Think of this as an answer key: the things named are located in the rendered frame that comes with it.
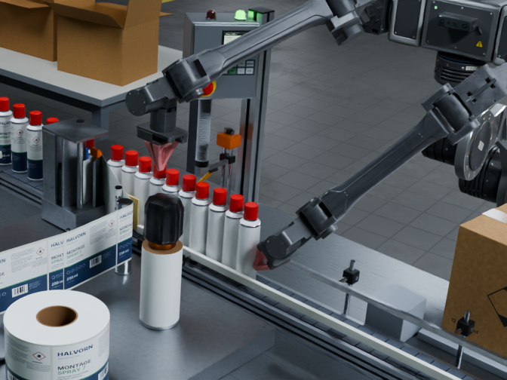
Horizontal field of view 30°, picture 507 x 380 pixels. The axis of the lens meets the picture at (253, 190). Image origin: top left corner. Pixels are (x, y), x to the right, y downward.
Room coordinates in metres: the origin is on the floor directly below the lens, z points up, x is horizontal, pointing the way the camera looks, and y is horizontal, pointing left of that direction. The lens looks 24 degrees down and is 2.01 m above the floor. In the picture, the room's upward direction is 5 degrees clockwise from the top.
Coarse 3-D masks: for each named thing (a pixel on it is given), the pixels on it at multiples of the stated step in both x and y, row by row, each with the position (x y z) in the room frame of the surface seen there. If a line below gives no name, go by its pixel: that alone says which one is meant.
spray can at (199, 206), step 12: (204, 192) 2.09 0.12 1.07; (192, 204) 2.09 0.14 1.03; (204, 204) 2.09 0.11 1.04; (192, 216) 2.09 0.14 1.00; (204, 216) 2.09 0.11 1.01; (192, 228) 2.09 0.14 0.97; (204, 228) 2.09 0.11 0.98; (192, 240) 2.09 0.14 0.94; (204, 240) 2.09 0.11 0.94; (204, 252) 2.09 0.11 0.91
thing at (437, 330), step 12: (288, 264) 1.98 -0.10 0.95; (300, 264) 1.97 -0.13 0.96; (312, 276) 1.93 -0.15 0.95; (324, 276) 1.92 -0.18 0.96; (336, 288) 1.89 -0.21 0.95; (348, 288) 1.87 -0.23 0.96; (372, 300) 1.83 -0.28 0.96; (396, 312) 1.79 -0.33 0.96; (420, 324) 1.76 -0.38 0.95; (432, 324) 1.75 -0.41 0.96; (444, 336) 1.72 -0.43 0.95; (456, 336) 1.71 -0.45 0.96; (468, 348) 1.68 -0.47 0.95; (480, 348) 1.67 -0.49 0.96; (504, 360) 1.63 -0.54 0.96
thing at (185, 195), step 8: (184, 176) 2.14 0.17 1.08; (192, 176) 2.15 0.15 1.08; (184, 184) 2.14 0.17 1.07; (192, 184) 2.13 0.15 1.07; (184, 192) 2.13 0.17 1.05; (192, 192) 2.14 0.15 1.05; (184, 200) 2.12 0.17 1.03; (184, 208) 2.12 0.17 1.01; (184, 216) 2.12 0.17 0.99; (184, 224) 2.12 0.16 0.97; (184, 232) 2.12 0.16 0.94; (184, 240) 2.12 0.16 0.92
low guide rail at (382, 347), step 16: (192, 256) 2.07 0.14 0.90; (224, 272) 2.01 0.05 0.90; (256, 288) 1.94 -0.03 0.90; (288, 304) 1.88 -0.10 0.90; (304, 304) 1.87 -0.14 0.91; (320, 320) 1.83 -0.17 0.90; (336, 320) 1.81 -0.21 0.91; (352, 336) 1.77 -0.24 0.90; (368, 336) 1.75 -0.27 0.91; (384, 352) 1.72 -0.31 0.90; (400, 352) 1.70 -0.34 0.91; (416, 368) 1.67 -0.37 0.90; (432, 368) 1.65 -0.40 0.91
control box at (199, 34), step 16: (192, 16) 2.20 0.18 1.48; (224, 16) 2.22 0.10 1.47; (192, 32) 2.14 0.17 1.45; (208, 32) 2.15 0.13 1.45; (192, 48) 2.14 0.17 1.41; (208, 48) 2.15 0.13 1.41; (256, 64) 2.18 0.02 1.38; (224, 80) 2.16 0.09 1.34; (240, 80) 2.17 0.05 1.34; (256, 80) 2.18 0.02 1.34; (208, 96) 2.15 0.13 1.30; (224, 96) 2.16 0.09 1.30; (240, 96) 2.17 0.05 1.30
